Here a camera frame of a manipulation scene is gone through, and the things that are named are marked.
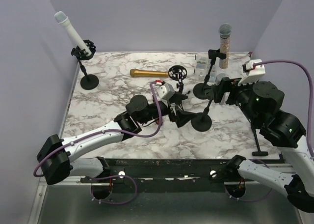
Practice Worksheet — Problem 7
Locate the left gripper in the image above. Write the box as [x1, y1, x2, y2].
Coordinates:
[138, 91, 197, 126]

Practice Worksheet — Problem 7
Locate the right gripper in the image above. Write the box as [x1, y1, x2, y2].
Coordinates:
[211, 74, 260, 125]

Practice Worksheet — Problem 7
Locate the grey microphone silver head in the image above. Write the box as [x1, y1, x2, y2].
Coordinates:
[215, 73, 227, 105]

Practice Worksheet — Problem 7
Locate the black round-base clip stand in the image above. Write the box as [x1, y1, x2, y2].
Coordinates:
[193, 49, 226, 100]

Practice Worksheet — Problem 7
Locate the black tripod shock-mount stand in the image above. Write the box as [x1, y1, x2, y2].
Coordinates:
[168, 65, 187, 93]

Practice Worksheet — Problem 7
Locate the glitter microphone silver head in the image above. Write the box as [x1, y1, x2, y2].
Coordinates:
[219, 23, 232, 69]

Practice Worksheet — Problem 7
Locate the gold microphone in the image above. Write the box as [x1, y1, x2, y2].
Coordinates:
[130, 69, 169, 78]

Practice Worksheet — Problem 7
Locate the white microphone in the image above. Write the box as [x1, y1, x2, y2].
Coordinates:
[54, 11, 92, 56]

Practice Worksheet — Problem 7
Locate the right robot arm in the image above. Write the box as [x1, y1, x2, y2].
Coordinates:
[212, 77, 314, 213]

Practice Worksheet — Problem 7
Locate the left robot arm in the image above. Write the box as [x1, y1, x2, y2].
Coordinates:
[33, 95, 196, 185]

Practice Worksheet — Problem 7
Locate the clear plastic organizer box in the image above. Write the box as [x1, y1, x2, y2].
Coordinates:
[193, 53, 217, 83]

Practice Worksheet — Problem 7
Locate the black hex key tool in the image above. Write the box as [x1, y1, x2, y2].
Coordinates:
[251, 124, 268, 157]

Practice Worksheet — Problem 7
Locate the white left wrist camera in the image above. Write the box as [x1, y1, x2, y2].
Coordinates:
[155, 80, 175, 101]

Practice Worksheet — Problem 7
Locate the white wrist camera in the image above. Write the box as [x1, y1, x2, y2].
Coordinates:
[238, 59, 265, 86]
[155, 80, 175, 101]

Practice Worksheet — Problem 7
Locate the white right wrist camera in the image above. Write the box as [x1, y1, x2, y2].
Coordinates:
[238, 59, 265, 86]

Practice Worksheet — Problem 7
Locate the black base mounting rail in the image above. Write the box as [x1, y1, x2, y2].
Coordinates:
[50, 156, 275, 194]

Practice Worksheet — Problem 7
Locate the black shock-mount stand left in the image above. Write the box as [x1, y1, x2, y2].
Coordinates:
[71, 39, 100, 90]

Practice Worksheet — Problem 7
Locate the aluminium extrusion rail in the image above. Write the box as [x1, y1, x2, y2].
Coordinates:
[267, 164, 295, 173]

